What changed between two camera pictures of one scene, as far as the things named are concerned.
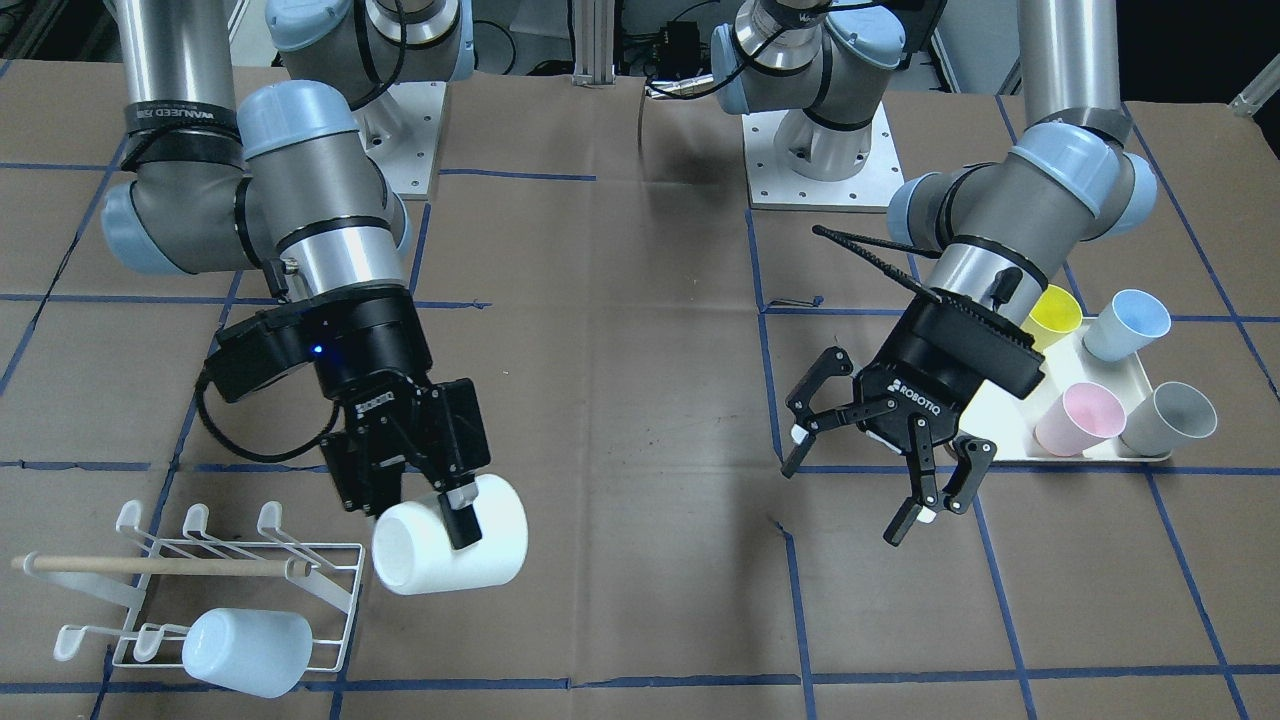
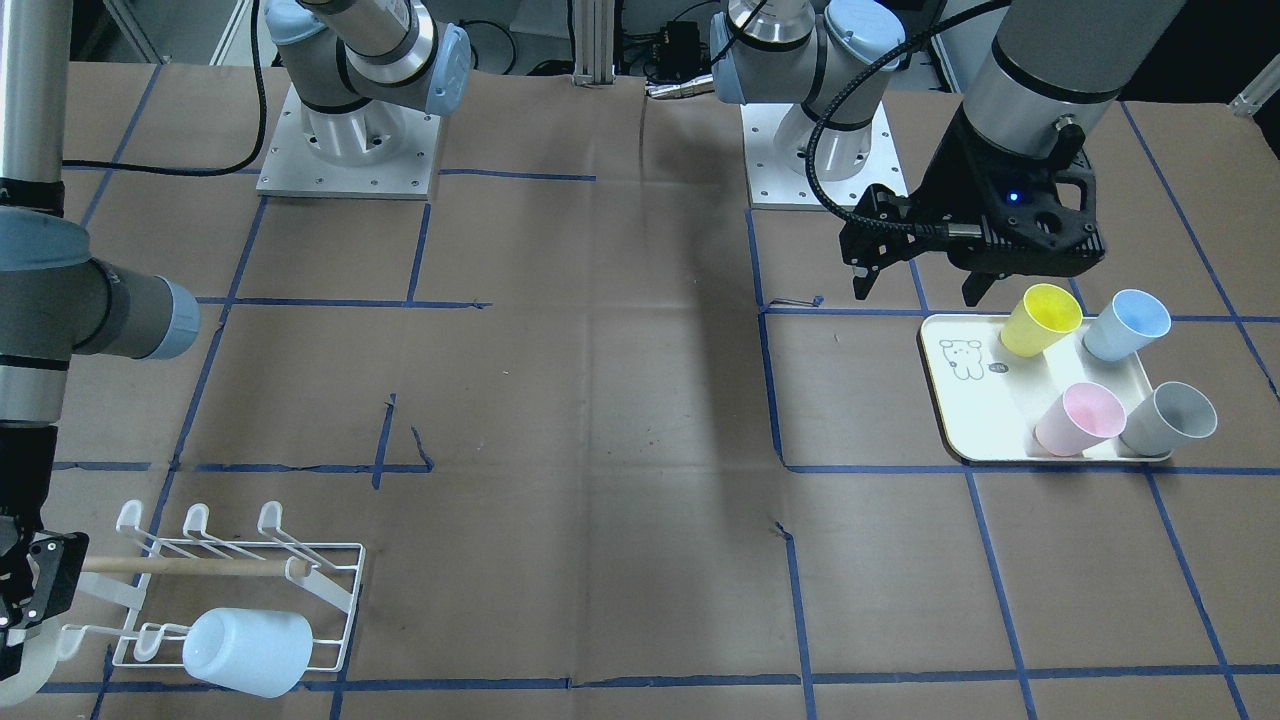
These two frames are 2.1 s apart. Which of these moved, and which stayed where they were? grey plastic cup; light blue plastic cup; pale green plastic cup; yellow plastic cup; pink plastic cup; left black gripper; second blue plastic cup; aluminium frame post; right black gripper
Moved: pale green plastic cup; left black gripper; right black gripper
Stayed: aluminium frame post; grey plastic cup; pink plastic cup; light blue plastic cup; yellow plastic cup; second blue plastic cup
